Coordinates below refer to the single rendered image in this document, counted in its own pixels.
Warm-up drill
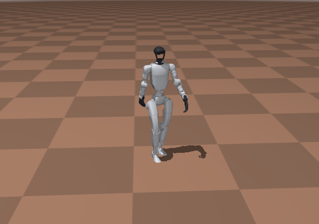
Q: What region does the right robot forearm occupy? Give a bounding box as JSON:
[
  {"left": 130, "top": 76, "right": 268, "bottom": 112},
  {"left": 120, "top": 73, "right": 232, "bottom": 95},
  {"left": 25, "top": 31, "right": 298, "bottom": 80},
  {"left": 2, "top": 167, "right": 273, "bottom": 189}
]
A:
[{"left": 139, "top": 82, "right": 146, "bottom": 100}]

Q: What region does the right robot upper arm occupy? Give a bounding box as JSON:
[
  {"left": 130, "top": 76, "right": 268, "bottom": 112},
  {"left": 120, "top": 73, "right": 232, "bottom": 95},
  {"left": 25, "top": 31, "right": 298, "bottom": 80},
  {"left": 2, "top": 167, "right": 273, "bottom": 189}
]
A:
[{"left": 142, "top": 65, "right": 152, "bottom": 88}]

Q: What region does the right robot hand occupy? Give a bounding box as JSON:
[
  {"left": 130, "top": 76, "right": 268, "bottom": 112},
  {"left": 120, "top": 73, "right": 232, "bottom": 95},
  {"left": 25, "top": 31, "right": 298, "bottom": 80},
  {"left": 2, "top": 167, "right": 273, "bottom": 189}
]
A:
[{"left": 139, "top": 96, "right": 146, "bottom": 107}]

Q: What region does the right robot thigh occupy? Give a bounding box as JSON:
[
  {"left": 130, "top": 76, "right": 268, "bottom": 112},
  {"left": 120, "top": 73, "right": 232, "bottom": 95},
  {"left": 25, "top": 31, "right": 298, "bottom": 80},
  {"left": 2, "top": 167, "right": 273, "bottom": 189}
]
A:
[{"left": 146, "top": 99, "right": 160, "bottom": 135}]

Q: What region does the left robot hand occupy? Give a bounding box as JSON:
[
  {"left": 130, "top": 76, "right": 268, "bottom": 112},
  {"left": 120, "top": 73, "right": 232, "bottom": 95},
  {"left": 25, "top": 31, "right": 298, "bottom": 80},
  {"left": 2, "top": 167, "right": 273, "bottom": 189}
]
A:
[{"left": 183, "top": 95, "right": 188, "bottom": 112}]

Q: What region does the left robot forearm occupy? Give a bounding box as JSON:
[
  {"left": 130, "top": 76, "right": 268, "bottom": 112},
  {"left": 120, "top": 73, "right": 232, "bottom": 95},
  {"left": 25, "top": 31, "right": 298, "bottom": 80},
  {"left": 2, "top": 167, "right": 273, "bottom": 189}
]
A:
[{"left": 177, "top": 84, "right": 187, "bottom": 100}]

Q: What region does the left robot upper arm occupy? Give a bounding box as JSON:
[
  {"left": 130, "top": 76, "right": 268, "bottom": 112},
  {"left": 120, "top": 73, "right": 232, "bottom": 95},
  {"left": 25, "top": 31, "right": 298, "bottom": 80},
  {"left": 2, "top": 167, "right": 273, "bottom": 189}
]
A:
[{"left": 168, "top": 64, "right": 181, "bottom": 86}]

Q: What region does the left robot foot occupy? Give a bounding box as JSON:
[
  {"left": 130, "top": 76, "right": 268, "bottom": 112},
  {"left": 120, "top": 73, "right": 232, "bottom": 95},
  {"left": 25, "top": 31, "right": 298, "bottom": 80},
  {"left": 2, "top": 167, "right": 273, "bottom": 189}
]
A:
[{"left": 158, "top": 148, "right": 167, "bottom": 156}]

